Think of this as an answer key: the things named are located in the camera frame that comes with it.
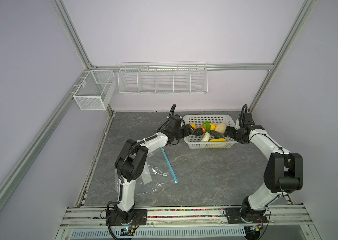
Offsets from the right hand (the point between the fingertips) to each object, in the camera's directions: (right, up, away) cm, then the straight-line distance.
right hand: (231, 135), depth 93 cm
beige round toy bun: (-4, +5, +9) cm, 11 cm away
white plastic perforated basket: (-23, -3, +1) cm, 23 cm away
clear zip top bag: (-45, -25, -6) cm, 52 cm away
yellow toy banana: (-7, -3, +3) cm, 9 cm away
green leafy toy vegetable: (-12, +6, +12) cm, 18 cm away
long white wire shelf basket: (-43, +38, +4) cm, 58 cm away
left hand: (-24, +2, -1) cm, 24 cm away
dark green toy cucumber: (-7, 0, +9) cm, 11 cm away
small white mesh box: (-89, +30, +7) cm, 95 cm away
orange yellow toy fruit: (-23, +7, +11) cm, 26 cm away
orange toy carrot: (-15, +4, +11) cm, 19 cm away
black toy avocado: (-19, +2, +8) cm, 21 cm away
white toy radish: (-15, -1, +3) cm, 15 cm away
